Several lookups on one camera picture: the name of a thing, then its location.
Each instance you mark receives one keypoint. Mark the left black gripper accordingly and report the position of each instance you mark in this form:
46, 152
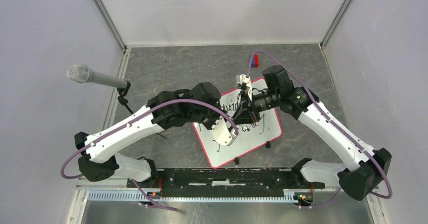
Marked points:
210, 125

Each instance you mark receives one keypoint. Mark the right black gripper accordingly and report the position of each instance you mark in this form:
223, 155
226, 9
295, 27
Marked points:
244, 116

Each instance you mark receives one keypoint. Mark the pink framed whiteboard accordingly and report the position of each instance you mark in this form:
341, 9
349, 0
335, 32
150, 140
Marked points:
267, 129

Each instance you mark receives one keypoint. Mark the white whiteboard marker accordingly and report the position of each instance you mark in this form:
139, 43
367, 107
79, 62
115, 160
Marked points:
246, 128

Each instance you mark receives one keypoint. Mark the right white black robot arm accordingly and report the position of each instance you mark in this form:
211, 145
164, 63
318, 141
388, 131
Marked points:
362, 169

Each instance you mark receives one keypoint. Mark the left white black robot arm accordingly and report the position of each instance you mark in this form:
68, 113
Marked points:
102, 160

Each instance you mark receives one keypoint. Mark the blue and red eraser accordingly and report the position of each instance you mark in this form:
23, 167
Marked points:
255, 61

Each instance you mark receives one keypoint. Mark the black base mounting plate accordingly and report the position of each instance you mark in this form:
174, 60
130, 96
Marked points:
227, 182

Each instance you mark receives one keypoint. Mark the black microphone stand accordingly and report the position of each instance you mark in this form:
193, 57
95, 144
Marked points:
122, 92

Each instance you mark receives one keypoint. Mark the grey microphone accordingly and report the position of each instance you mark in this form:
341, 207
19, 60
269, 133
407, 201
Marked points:
83, 74

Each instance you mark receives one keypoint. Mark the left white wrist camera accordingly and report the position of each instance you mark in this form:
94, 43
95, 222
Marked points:
221, 133

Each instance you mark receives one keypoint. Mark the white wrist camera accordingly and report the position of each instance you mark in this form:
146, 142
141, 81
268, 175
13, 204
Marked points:
244, 83
221, 133

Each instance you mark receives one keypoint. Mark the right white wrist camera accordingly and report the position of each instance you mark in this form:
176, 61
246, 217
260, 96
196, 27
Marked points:
244, 83

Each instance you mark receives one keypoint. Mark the blue toothed cable rail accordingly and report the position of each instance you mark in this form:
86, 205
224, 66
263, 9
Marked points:
98, 195

